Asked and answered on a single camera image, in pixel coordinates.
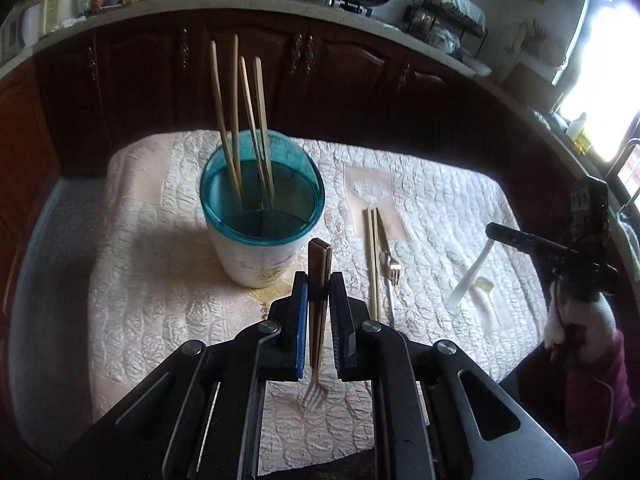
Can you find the wooden chopstick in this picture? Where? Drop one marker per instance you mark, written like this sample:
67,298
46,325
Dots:
250,110
222,120
370,260
376,270
236,110

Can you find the white ceramic spoon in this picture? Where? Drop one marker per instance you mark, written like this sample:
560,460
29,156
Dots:
467,280

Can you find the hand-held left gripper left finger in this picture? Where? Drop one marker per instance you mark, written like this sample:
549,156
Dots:
300,325

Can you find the wall utensil holder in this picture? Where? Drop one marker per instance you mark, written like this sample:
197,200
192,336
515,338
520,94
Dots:
530,35

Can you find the metal spoon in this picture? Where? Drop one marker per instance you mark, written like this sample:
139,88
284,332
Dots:
390,305

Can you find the teal floral utensil holder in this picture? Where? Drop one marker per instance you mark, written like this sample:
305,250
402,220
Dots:
250,260

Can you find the person's right forearm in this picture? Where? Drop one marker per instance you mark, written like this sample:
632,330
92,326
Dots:
617,390

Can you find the quilted cream tablecloth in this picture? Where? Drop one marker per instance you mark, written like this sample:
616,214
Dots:
165,260

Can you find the small gold fork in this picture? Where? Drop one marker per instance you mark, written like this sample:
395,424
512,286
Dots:
395,274

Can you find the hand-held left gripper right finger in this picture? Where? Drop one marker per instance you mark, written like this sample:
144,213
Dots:
339,325

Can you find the white electric kettle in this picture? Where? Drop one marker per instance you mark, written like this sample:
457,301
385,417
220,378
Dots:
29,25

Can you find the person's right hand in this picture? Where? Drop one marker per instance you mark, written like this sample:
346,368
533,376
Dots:
595,325

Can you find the floral ceramic bowl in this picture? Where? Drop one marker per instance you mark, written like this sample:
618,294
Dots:
442,40

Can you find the brown cutting board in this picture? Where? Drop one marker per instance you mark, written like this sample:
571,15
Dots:
530,80

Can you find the dark wooden base cabinets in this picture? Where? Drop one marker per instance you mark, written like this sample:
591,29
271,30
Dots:
350,85

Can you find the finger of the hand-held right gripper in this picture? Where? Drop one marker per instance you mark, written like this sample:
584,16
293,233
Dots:
525,240

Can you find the bright window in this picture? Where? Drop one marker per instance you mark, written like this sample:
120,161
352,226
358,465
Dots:
605,85

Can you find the dish soap bottle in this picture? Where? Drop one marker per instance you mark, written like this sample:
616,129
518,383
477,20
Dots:
580,132

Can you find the metal faucet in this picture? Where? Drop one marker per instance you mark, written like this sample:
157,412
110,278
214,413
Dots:
625,160

